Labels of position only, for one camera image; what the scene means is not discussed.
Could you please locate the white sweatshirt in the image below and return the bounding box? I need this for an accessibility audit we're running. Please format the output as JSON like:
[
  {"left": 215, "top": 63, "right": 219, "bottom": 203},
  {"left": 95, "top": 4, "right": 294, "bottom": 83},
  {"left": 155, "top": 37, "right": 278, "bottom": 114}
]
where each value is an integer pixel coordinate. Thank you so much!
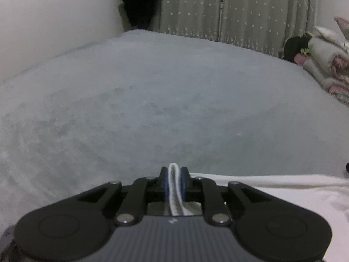
[{"left": 162, "top": 163, "right": 348, "bottom": 261}]

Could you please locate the grey bed cover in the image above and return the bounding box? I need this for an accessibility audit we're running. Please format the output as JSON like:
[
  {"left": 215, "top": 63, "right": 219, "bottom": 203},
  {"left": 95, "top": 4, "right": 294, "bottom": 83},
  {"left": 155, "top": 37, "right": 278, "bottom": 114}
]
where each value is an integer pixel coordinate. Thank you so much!
[{"left": 1, "top": 30, "right": 348, "bottom": 229}]

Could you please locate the black plush object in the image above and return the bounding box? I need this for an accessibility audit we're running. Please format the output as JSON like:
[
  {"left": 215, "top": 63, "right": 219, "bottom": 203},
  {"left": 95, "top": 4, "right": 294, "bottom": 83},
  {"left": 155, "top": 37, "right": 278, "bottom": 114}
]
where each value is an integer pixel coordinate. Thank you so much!
[{"left": 283, "top": 35, "right": 311, "bottom": 63}]

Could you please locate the pink grey folded quilt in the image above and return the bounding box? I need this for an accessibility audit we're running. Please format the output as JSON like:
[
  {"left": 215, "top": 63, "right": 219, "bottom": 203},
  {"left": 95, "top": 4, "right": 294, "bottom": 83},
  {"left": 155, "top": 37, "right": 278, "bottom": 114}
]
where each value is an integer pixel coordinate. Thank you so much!
[{"left": 293, "top": 17, "right": 348, "bottom": 106}]

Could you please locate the star patterned grey curtain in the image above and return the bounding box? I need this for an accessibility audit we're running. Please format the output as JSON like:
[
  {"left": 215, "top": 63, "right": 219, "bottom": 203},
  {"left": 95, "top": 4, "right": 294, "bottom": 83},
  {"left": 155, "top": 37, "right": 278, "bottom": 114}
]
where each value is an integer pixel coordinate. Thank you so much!
[{"left": 159, "top": 0, "right": 316, "bottom": 56}]

